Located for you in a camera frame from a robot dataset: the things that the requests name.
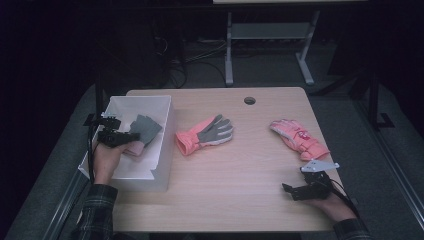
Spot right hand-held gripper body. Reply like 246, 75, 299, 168
296, 159, 340, 201

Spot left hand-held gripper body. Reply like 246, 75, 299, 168
97, 111, 129, 148

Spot grey fingerless glove pink cuff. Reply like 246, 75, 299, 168
123, 113, 164, 158

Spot white box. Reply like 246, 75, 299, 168
78, 95, 178, 193

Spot pink ski glove with print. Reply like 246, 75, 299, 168
269, 118, 331, 162

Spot pink and grey glove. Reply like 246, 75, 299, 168
175, 114, 234, 157

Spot person's left hand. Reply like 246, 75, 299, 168
92, 142, 130, 186

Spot person's right hand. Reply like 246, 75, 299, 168
306, 192, 357, 224

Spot black metal stand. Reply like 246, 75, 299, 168
83, 63, 106, 128
364, 66, 396, 131

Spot grey metal stand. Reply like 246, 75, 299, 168
224, 9, 322, 88

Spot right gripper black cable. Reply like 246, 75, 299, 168
328, 180, 362, 218

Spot aluminium rail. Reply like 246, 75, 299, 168
353, 98, 424, 231
41, 169, 93, 240

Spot bundle of floor cables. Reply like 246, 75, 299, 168
151, 34, 228, 89

